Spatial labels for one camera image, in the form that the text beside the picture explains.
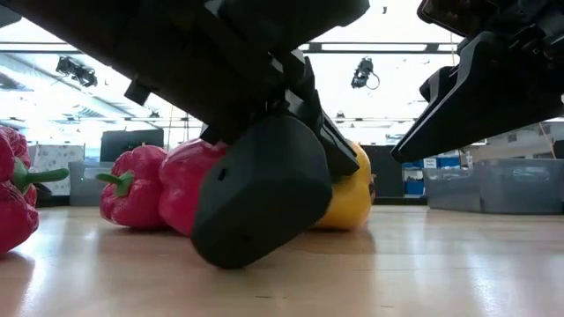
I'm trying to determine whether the black partition panel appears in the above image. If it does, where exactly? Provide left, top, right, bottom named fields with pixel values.
left=360, top=144, right=404, bottom=198

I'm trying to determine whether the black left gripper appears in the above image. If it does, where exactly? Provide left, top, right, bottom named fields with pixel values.
left=109, top=0, right=371, bottom=182

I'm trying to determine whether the white patterned partition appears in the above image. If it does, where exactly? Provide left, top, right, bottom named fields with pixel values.
left=26, top=144, right=85, bottom=197

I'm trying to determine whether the red bell pepper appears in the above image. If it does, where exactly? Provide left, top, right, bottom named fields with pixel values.
left=95, top=144, right=169, bottom=230
left=157, top=137, right=230, bottom=238
left=0, top=125, right=71, bottom=256

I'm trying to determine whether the yellow bell pepper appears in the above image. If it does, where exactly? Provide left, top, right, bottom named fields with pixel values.
left=313, top=140, right=375, bottom=232

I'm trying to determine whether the black overhead camera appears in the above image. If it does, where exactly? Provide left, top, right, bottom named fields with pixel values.
left=350, top=56, right=381, bottom=92

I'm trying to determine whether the blue storage shelf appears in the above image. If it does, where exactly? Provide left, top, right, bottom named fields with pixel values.
left=403, top=154, right=462, bottom=196

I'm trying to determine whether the black ceiling fixture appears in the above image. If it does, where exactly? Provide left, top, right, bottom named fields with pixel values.
left=55, top=55, right=99, bottom=88

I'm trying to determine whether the grey plastic bin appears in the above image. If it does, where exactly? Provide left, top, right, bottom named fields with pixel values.
left=69, top=160, right=116, bottom=207
left=423, top=157, right=564, bottom=216

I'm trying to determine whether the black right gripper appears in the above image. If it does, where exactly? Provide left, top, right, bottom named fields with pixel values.
left=390, top=0, right=564, bottom=164

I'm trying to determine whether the black monitor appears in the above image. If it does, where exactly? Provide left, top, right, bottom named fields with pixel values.
left=100, top=129, right=165, bottom=163

